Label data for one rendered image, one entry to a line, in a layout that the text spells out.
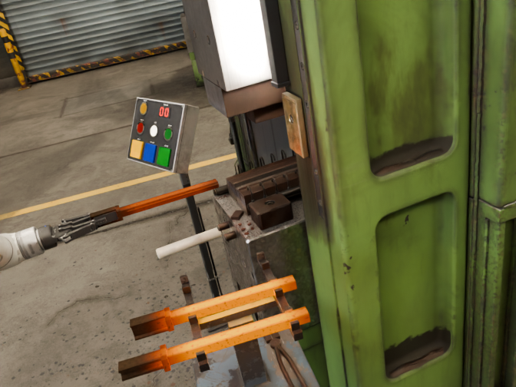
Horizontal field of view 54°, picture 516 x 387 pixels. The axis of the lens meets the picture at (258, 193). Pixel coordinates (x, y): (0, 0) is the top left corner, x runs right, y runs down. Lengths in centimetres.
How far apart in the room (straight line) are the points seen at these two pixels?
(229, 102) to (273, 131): 42
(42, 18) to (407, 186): 867
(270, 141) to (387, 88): 69
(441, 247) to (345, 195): 49
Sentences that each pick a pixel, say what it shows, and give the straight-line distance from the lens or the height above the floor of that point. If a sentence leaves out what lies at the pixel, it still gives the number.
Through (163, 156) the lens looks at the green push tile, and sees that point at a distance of 210.
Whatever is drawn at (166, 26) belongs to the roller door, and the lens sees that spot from 964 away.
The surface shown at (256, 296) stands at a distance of 121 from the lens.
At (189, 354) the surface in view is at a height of 101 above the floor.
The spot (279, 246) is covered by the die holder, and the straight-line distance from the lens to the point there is 164.
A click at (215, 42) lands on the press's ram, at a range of 147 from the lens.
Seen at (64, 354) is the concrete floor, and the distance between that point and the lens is 292.
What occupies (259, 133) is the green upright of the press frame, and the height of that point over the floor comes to 108.
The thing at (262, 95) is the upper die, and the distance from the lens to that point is 159.
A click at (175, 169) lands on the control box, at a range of 206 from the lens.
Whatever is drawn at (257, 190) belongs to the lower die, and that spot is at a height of 99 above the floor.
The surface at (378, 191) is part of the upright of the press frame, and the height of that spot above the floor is 109.
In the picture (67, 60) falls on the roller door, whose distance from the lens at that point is 976.
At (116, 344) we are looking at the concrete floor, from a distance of 283.
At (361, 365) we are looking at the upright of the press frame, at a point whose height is 49.
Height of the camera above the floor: 177
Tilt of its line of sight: 28 degrees down
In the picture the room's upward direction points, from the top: 11 degrees counter-clockwise
